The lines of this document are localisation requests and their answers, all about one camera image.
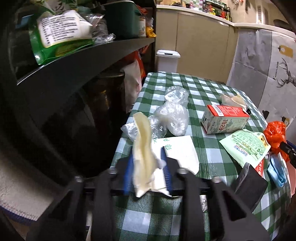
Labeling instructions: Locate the white paper wrapper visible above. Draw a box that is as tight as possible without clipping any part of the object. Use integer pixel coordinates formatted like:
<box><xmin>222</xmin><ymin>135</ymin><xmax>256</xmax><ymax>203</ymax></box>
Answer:
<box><xmin>131</xmin><ymin>111</ymin><xmax>200</xmax><ymax>198</ymax></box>

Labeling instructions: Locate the beige kitchen cabinet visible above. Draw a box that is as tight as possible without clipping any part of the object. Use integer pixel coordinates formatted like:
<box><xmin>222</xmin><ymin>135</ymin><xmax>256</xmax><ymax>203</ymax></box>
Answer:
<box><xmin>156</xmin><ymin>4</ymin><xmax>238</xmax><ymax>83</ymax></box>

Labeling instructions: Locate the white pedal trash bin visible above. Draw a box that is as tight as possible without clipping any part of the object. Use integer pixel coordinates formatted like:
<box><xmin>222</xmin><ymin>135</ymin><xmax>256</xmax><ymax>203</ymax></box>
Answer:
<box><xmin>156</xmin><ymin>50</ymin><xmax>181</xmax><ymax>73</ymax></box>

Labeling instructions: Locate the pink plastic basin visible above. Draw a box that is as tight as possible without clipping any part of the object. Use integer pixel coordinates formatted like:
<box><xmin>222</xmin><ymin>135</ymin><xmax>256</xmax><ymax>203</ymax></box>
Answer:
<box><xmin>287</xmin><ymin>161</ymin><xmax>296</xmax><ymax>196</ymax></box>

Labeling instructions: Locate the orange plastic bag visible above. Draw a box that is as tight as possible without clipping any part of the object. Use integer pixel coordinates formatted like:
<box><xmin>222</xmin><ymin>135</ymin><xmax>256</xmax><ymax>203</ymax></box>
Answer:
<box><xmin>263</xmin><ymin>121</ymin><xmax>290</xmax><ymax>162</ymax></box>

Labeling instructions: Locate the blue face mask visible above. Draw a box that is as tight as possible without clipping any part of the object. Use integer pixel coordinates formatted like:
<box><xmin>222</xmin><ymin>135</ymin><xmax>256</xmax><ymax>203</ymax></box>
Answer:
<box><xmin>267</xmin><ymin>154</ymin><xmax>287</xmax><ymax>189</ymax></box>

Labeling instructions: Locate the red cardboard box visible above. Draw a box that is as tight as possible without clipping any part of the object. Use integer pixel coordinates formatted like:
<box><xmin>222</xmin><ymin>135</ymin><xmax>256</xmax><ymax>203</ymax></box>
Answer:
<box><xmin>255</xmin><ymin>158</ymin><xmax>265</xmax><ymax>177</ymax></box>

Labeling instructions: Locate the black foil pouch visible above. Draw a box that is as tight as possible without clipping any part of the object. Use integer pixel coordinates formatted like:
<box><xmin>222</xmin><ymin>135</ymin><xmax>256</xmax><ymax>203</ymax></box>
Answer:
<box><xmin>230</xmin><ymin>163</ymin><xmax>268</xmax><ymax>212</ymax></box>

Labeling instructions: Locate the green white paper packet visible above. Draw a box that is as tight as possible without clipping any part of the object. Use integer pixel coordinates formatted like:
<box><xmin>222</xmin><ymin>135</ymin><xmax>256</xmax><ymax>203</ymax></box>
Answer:
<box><xmin>219</xmin><ymin>129</ymin><xmax>271</xmax><ymax>168</ymax></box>

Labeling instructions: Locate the crumpled white wrapper at back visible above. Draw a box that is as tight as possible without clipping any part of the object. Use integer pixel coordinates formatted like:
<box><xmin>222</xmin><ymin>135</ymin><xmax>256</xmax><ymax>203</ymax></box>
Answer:
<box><xmin>221</xmin><ymin>94</ymin><xmax>247</xmax><ymax>110</ymax></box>

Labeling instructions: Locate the milk carton 1928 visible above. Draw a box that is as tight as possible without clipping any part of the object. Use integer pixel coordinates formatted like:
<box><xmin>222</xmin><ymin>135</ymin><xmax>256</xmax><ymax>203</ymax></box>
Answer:
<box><xmin>201</xmin><ymin>105</ymin><xmax>250</xmax><ymax>135</ymax></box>

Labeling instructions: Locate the grey deer print curtain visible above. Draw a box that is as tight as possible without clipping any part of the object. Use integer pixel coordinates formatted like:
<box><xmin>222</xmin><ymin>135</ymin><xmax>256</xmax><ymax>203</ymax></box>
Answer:
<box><xmin>227</xmin><ymin>28</ymin><xmax>295</xmax><ymax>132</ymax></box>

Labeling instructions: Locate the green white checkered tablecloth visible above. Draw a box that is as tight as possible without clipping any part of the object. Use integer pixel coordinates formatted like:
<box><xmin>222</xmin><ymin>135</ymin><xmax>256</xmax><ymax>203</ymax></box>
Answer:
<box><xmin>114</xmin><ymin>72</ymin><xmax>291</xmax><ymax>240</ymax></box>

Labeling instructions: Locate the black storage shelf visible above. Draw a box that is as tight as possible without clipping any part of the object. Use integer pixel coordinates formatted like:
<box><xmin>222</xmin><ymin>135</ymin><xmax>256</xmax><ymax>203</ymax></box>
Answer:
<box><xmin>1</xmin><ymin>1</ymin><xmax>156</xmax><ymax>185</ymax></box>

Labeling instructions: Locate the clear crumpled plastic bag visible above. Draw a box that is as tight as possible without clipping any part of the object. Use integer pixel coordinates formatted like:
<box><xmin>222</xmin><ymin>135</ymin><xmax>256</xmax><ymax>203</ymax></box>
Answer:
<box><xmin>121</xmin><ymin>86</ymin><xmax>189</xmax><ymax>141</ymax></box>

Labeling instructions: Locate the black spice rack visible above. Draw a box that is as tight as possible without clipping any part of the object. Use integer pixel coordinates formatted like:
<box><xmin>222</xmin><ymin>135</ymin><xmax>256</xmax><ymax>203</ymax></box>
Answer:
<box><xmin>203</xmin><ymin>1</ymin><xmax>232</xmax><ymax>21</ymax></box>

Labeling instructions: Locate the white paper bag under shelf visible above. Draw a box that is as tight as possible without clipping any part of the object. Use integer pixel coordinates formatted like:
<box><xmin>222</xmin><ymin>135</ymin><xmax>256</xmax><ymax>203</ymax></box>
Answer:
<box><xmin>120</xmin><ymin>60</ymin><xmax>142</xmax><ymax>113</ymax></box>

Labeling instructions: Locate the yellow toy on shelf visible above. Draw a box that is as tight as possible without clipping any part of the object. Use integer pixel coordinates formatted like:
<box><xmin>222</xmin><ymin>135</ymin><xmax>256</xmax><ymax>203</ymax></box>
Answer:
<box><xmin>145</xmin><ymin>26</ymin><xmax>156</xmax><ymax>38</ymax></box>

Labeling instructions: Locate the green white snack bag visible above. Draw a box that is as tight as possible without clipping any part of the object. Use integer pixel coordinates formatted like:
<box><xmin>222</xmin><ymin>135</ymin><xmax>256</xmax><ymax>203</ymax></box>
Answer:
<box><xmin>29</xmin><ymin>8</ymin><xmax>93</xmax><ymax>65</ymax></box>

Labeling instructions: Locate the green cooler box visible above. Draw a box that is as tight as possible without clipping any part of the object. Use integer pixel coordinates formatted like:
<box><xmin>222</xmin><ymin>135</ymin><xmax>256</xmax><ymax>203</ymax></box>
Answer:
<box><xmin>102</xmin><ymin>1</ymin><xmax>142</xmax><ymax>40</ymax></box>

